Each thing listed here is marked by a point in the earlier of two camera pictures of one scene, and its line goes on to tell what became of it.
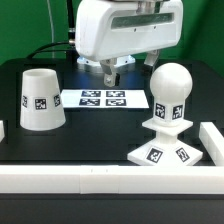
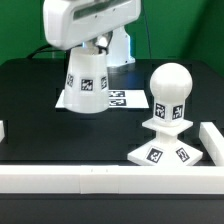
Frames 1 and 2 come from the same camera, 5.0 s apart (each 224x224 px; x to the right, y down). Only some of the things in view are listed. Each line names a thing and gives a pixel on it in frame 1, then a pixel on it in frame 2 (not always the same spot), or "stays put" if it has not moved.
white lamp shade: [42, 106] to [86, 88]
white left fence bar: [2, 132] stays put
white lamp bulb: [170, 84] stays put
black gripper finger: [111, 78] to [108, 37]
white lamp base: [166, 150] stays put
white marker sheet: [104, 99] stays put
